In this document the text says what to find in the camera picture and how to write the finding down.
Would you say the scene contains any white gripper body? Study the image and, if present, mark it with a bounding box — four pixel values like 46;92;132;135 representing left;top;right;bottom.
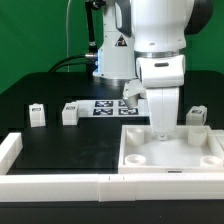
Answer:
136;55;185;135

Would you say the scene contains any white square tabletop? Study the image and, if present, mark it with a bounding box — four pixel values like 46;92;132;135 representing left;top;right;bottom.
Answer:
118;125;224;174

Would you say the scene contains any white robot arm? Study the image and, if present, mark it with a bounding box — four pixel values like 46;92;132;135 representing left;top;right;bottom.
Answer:
93;0;213;140

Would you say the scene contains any white sheet with fiducial markers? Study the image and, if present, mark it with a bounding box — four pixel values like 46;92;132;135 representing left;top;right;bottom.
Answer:
78;99;149;117

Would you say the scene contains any white obstacle fence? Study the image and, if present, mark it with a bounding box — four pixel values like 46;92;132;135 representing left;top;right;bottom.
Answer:
0;133;224;202

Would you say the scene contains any black camera pole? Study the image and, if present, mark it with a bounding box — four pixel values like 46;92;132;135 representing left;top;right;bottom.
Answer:
85;0;106;52

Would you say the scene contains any black cable at base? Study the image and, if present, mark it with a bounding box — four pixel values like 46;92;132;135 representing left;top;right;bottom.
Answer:
48;53;100;74

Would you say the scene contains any grey hanging cable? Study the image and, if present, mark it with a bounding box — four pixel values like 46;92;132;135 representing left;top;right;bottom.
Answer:
65;0;73;73

